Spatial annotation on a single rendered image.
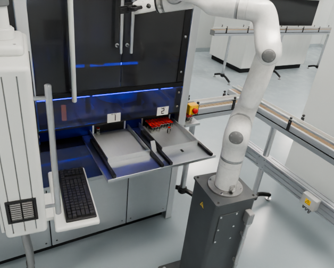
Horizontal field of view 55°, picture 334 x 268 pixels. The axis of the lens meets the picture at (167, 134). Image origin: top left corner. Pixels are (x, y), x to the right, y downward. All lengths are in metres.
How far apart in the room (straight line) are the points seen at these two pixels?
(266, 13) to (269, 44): 0.13
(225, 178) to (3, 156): 1.03
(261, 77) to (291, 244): 1.74
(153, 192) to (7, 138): 1.46
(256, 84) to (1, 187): 1.11
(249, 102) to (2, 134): 1.01
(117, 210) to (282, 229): 1.41
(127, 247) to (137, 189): 0.45
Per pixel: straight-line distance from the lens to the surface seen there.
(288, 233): 2.97
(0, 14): 1.34
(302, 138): 2.43
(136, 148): 1.94
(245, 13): 1.40
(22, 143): 1.27
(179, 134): 2.14
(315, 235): 3.07
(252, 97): 1.47
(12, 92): 1.18
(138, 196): 2.43
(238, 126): 1.48
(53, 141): 1.28
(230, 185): 1.70
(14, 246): 2.39
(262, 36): 1.37
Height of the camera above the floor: 1.91
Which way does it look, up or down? 29 degrees down
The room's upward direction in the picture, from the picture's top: 7 degrees clockwise
